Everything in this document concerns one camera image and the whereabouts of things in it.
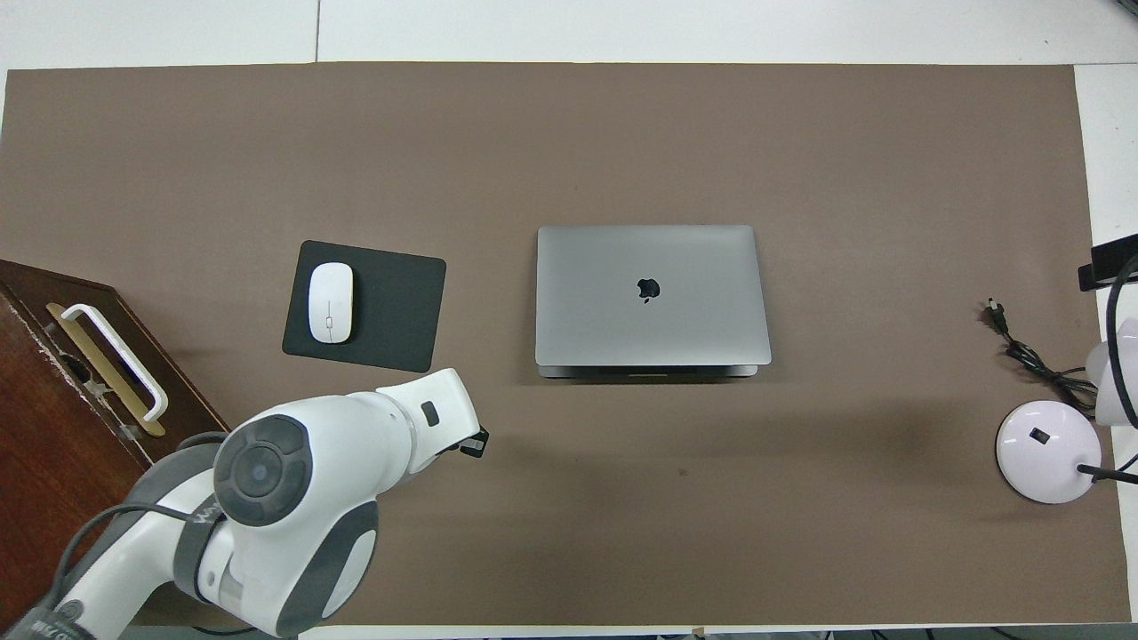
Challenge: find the silver laptop computer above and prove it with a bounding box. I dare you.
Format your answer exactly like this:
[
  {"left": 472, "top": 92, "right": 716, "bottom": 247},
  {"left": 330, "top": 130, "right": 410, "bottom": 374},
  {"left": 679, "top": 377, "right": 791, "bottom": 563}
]
[{"left": 535, "top": 224, "right": 773, "bottom": 380}]

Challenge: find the black mouse pad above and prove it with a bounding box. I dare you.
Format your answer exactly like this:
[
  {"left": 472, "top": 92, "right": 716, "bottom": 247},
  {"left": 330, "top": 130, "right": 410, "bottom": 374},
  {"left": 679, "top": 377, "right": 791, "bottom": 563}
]
[{"left": 282, "top": 240, "right": 447, "bottom": 374}]

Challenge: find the white computer mouse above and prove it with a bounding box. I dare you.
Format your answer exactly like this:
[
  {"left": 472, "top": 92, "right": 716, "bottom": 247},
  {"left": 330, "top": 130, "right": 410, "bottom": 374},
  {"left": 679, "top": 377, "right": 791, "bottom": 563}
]
[{"left": 308, "top": 262, "right": 355, "bottom": 345}]

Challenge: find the white desk lamp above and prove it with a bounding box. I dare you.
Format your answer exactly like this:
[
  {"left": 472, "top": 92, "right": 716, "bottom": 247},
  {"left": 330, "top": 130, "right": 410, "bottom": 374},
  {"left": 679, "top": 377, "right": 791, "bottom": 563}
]
[{"left": 996, "top": 318, "right": 1138, "bottom": 506}]

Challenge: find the brown table mat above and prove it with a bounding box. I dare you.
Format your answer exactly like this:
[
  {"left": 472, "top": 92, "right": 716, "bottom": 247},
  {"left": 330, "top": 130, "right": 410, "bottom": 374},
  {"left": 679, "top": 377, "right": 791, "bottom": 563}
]
[{"left": 0, "top": 62, "right": 1132, "bottom": 628}]

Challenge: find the brown wooden box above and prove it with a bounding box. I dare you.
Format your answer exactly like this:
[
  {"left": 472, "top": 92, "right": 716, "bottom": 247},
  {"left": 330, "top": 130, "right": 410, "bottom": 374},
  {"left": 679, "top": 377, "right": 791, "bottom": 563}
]
[{"left": 0, "top": 260, "right": 230, "bottom": 623}]

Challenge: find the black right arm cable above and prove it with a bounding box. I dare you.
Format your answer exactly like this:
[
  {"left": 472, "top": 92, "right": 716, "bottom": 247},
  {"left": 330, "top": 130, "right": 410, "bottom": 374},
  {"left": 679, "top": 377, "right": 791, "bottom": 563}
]
[{"left": 1107, "top": 253, "right": 1138, "bottom": 429}]

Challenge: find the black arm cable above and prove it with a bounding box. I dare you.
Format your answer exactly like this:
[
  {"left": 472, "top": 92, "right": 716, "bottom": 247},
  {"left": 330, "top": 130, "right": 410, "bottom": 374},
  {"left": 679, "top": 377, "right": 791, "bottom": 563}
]
[
  {"left": 1107, "top": 253, "right": 1138, "bottom": 429},
  {"left": 49, "top": 500, "right": 228, "bottom": 619}
]

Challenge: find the black lamp power cable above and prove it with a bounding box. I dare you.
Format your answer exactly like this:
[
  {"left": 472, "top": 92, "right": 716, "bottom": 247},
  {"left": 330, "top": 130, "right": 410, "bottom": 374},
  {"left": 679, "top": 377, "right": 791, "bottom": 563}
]
[{"left": 982, "top": 300, "right": 1138, "bottom": 485}]

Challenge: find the gold handle plate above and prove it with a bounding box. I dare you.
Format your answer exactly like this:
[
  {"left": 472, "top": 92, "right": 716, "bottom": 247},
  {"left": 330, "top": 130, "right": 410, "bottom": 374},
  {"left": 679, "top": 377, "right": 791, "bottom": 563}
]
[{"left": 46, "top": 302, "right": 167, "bottom": 438}]

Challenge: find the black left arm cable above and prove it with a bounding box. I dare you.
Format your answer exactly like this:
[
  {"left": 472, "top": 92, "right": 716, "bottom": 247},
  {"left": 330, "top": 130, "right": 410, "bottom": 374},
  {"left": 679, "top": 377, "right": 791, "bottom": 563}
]
[{"left": 49, "top": 500, "right": 228, "bottom": 619}]

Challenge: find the white box handle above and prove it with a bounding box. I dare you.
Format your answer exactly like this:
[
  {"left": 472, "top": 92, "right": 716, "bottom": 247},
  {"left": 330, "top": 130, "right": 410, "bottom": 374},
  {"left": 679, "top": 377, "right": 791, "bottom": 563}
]
[{"left": 60, "top": 304, "right": 170, "bottom": 423}]

